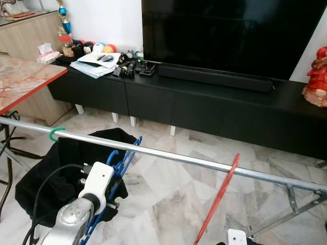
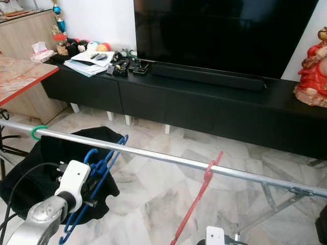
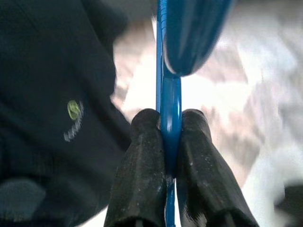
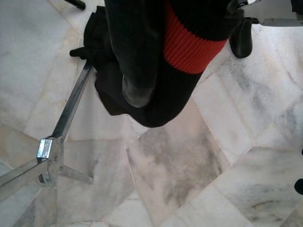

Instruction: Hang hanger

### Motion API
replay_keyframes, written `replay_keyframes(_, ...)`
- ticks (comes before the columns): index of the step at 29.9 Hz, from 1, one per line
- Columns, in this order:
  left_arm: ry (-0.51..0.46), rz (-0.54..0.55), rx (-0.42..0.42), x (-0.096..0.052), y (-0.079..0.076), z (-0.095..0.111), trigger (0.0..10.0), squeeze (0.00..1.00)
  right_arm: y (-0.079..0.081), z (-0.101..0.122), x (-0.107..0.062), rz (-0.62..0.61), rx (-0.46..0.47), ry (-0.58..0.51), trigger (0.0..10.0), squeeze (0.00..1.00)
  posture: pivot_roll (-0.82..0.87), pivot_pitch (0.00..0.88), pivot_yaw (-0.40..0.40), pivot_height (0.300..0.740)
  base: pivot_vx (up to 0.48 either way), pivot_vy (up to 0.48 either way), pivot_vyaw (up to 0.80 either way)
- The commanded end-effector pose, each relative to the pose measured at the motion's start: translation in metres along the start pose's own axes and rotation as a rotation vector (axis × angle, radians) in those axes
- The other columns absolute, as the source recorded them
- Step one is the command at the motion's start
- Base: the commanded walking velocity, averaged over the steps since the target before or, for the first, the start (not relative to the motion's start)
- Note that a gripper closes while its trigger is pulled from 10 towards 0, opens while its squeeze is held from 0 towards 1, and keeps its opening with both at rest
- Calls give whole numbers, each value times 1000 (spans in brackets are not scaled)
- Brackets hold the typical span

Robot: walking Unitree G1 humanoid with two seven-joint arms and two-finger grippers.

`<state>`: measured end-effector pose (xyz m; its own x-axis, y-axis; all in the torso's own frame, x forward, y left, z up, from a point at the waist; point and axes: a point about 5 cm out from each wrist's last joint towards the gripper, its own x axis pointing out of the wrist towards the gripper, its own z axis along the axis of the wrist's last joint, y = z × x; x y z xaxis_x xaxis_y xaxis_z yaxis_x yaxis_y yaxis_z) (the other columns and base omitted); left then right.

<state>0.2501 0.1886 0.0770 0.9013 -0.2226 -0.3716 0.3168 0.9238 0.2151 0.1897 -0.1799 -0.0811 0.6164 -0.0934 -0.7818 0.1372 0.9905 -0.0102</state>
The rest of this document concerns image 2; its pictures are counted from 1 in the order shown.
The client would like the blue plastic hanger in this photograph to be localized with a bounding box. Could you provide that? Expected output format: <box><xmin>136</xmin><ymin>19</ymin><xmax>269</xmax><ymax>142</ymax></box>
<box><xmin>59</xmin><ymin>134</ymin><xmax>129</xmax><ymax>244</ymax></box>

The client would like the green plastic hanger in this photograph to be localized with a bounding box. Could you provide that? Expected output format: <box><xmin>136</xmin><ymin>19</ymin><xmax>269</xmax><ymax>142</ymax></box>
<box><xmin>30</xmin><ymin>124</ymin><xmax>49</xmax><ymax>141</ymax></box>

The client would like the red plastic hanger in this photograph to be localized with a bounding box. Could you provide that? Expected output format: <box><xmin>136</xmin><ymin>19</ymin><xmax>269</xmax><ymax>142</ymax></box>
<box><xmin>170</xmin><ymin>151</ymin><xmax>224</xmax><ymax>245</ymax></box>

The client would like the marble pattern folding table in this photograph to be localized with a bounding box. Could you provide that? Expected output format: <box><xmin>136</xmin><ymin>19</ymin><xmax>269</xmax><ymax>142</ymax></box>
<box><xmin>0</xmin><ymin>55</ymin><xmax>60</xmax><ymax>172</ymax></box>

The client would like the pink tissue box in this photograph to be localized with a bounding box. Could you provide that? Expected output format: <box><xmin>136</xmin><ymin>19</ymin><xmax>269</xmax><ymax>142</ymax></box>
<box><xmin>30</xmin><ymin>41</ymin><xmax>56</xmax><ymax>63</ymax></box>

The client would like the light wood sideboard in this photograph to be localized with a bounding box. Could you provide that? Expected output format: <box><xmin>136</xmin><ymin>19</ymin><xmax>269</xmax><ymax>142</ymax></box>
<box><xmin>0</xmin><ymin>9</ymin><xmax>68</xmax><ymax>125</ymax></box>

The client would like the stack of white papers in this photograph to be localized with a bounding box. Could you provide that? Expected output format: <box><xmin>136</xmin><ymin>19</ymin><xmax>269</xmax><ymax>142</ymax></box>
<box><xmin>64</xmin><ymin>50</ymin><xmax>116</xmax><ymax>78</ymax></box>

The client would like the black white plush toy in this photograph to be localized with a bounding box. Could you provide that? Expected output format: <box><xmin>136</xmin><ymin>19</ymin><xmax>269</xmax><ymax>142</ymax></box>
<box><xmin>77</xmin><ymin>40</ymin><xmax>89</xmax><ymax>54</ymax></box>

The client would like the blue gold trophy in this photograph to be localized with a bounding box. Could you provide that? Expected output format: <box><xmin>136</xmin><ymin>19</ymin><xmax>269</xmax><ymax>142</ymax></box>
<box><xmin>51</xmin><ymin>0</ymin><xmax>68</xmax><ymax>49</ymax></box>

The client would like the white pink figurine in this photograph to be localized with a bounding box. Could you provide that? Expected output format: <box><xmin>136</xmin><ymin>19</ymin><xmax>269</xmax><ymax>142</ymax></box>
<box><xmin>0</xmin><ymin>0</ymin><xmax>27</xmax><ymax>15</ymax></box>

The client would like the black gold desk ornament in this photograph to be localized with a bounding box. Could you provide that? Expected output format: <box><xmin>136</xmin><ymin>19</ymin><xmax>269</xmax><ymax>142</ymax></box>
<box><xmin>112</xmin><ymin>52</ymin><xmax>132</xmax><ymax>77</ymax></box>

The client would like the silver metal clothes rack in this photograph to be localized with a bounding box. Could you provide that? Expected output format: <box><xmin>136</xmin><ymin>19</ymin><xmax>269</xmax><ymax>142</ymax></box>
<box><xmin>0</xmin><ymin>119</ymin><xmax>327</xmax><ymax>240</ymax></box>

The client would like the black low television console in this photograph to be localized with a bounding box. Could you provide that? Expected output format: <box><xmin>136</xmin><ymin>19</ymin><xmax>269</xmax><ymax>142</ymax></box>
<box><xmin>41</xmin><ymin>59</ymin><xmax>327</xmax><ymax>160</ymax></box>

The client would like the black soundbar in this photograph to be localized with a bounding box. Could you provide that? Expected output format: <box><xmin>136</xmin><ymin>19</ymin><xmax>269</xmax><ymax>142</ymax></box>
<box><xmin>151</xmin><ymin>62</ymin><xmax>268</xmax><ymax>92</ymax></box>

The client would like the black flat television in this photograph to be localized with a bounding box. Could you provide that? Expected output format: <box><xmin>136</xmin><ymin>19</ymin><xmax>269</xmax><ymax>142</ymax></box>
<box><xmin>133</xmin><ymin>0</ymin><xmax>320</xmax><ymax>80</ymax></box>

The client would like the red seated deity statue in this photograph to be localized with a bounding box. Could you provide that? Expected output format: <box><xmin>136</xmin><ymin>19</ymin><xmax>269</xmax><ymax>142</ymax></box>
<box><xmin>293</xmin><ymin>27</ymin><xmax>327</xmax><ymax>108</ymax></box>

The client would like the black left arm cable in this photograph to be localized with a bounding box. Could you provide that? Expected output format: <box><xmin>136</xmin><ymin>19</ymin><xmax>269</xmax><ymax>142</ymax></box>
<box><xmin>0</xmin><ymin>162</ymin><xmax>62</xmax><ymax>245</ymax></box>

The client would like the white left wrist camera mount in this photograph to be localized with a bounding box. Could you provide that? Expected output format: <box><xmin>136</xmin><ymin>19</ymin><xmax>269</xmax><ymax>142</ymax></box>
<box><xmin>55</xmin><ymin>160</ymin><xmax>91</xmax><ymax>214</ymax></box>

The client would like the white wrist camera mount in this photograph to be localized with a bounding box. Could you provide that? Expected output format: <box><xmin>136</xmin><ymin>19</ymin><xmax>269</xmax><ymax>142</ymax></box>
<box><xmin>55</xmin><ymin>160</ymin><xmax>91</xmax><ymax>214</ymax></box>
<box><xmin>206</xmin><ymin>226</ymin><xmax>225</xmax><ymax>245</ymax></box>

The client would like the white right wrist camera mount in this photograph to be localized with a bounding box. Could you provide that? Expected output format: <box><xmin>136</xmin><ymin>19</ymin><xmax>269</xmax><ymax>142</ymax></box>
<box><xmin>206</xmin><ymin>226</ymin><xmax>225</xmax><ymax>245</ymax></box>

